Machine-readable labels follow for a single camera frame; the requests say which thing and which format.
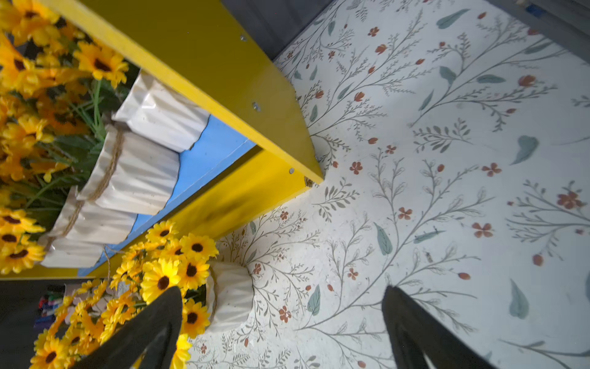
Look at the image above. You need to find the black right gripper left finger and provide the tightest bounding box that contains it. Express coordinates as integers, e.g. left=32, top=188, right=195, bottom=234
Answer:
left=74, top=287, right=183, bottom=368

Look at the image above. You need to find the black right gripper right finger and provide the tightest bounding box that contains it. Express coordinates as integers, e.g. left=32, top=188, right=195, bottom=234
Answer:
left=382, top=286, right=493, bottom=368

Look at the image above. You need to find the sunflower pot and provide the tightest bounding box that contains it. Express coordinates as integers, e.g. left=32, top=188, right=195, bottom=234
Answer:
left=0, top=186, right=138, bottom=245
left=73, top=41, right=210, bottom=153
left=1, top=232, right=104, bottom=275
left=30, top=279, right=141, bottom=368
left=0, top=114, right=181, bottom=216
left=110, top=220, right=254, bottom=369

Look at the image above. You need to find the pink metal marker bucket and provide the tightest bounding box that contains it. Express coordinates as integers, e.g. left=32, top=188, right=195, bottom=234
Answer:
left=33, top=284, right=77, bottom=332

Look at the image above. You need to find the yellow wooden shelf unit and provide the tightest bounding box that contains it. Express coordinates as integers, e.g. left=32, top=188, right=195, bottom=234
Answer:
left=1, top=1, right=323, bottom=281

